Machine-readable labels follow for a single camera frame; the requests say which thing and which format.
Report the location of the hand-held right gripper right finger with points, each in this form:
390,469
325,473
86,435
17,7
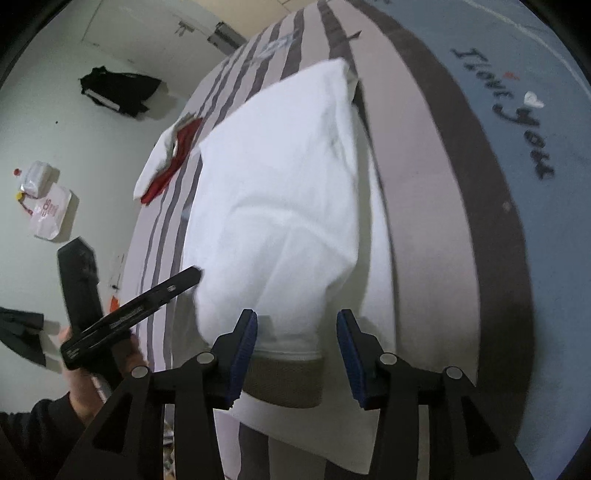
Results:
347,355

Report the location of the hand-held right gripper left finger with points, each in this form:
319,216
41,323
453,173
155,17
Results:
247,350

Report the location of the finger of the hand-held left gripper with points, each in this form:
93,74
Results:
180,281

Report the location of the white polo shirt beige trim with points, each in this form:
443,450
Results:
277,184

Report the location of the person's left forearm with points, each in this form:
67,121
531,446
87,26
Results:
37,438

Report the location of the person's left hand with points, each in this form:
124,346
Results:
85,392

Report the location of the dark cloth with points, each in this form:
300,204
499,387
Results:
21,330

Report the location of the white plastic bag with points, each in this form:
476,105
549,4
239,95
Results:
48,212

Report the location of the red and white garment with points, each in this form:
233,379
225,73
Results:
178,147

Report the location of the blue and striped bedsheet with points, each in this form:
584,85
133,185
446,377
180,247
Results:
461,230

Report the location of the black bag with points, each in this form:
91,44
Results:
120,90

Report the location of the grey box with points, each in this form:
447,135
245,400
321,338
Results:
226,34

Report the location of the white door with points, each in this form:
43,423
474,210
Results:
138,32

